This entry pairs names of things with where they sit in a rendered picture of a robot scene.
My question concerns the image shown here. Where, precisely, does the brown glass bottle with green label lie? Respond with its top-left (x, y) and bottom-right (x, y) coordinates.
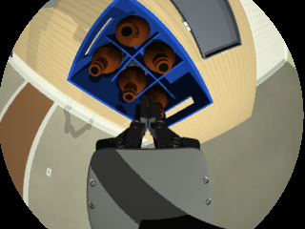
top-left (143, 39), bottom-right (175, 74)

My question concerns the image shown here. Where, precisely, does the brown ceramic bottle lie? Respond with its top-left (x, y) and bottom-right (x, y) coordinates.
top-left (89, 42), bottom-right (127, 76)
top-left (115, 15), bottom-right (151, 47)

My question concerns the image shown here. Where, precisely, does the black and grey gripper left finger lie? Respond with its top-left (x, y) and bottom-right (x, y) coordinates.
top-left (95, 94), bottom-right (148, 151)

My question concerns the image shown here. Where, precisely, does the blue bottle crate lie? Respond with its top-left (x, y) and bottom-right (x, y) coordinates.
top-left (67, 0), bottom-right (214, 128)

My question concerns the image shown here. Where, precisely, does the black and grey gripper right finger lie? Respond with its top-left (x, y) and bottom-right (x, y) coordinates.
top-left (148, 94), bottom-right (200, 149)

